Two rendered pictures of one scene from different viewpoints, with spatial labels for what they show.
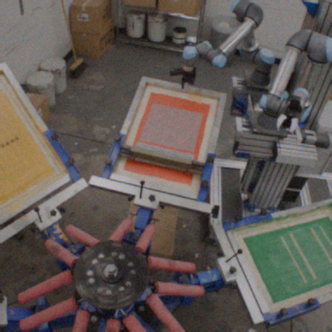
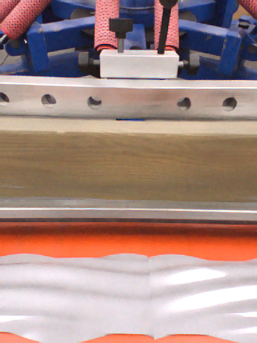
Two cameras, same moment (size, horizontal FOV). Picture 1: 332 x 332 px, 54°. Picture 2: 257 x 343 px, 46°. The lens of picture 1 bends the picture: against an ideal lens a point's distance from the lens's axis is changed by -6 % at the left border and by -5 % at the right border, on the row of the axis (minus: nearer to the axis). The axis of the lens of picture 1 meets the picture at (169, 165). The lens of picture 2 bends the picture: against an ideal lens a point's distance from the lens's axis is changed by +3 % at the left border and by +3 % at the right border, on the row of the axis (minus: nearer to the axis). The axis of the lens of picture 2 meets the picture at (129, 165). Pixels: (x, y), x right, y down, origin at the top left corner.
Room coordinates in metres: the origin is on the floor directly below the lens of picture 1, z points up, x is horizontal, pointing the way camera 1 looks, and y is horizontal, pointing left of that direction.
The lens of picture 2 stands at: (1.59, 0.01, 1.33)
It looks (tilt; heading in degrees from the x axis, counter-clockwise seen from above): 43 degrees down; 170
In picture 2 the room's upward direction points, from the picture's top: 2 degrees clockwise
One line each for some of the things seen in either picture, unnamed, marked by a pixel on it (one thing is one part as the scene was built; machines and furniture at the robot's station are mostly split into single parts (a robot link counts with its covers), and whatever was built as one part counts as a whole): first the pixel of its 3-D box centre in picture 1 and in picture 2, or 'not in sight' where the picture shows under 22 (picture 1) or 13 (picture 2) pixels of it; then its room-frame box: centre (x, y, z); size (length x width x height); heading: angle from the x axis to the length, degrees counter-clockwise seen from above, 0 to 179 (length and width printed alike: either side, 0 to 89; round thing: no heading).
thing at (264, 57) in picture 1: (264, 60); not in sight; (2.22, -0.58, 1.42); 0.13 x 0.12 x 0.14; 43
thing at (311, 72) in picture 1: (308, 79); not in sight; (1.67, -0.71, 1.63); 0.15 x 0.12 x 0.55; 66
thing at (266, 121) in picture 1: (270, 116); not in sight; (1.72, -0.59, 1.31); 0.15 x 0.15 x 0.10
